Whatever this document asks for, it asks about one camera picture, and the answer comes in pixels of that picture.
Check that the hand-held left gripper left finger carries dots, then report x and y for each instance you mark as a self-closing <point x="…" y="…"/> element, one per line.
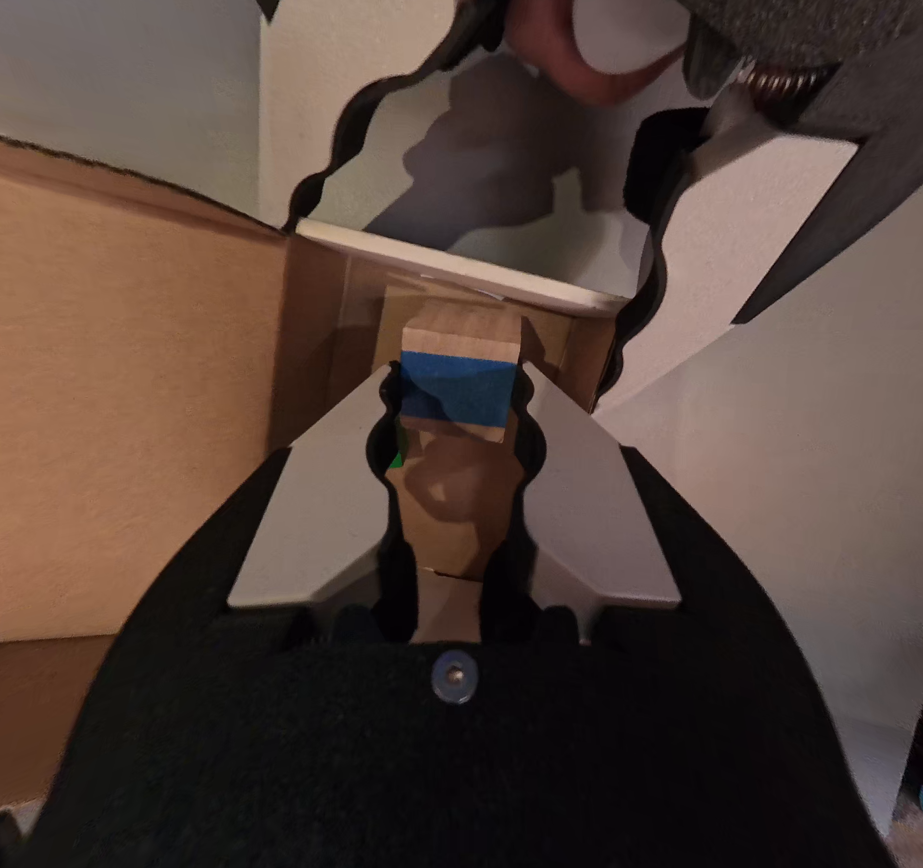
<point x="310" y="522"/>

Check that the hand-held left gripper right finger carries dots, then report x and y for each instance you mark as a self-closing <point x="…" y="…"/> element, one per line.
<point x="598" y="522"/>

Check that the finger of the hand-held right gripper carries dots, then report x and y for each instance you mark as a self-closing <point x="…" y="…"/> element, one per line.
<point x="750" y="219"/>
<point x="360" y="9"/>

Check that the green wooden cube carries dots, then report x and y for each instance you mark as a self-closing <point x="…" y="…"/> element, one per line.
<point x="396" y="460"/>

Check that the wooden block with blue tape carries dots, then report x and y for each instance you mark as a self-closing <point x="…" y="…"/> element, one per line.
<point x="461" y="385"/>

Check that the white cardboard mailer box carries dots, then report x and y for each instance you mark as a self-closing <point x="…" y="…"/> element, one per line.
<point x="144" y="377"/>

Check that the grey desk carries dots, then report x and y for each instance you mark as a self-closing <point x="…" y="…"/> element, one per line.
<point x="793" y="449"/>

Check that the person's right hand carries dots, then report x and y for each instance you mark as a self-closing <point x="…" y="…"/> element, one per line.
<point x="548" y="31"/>

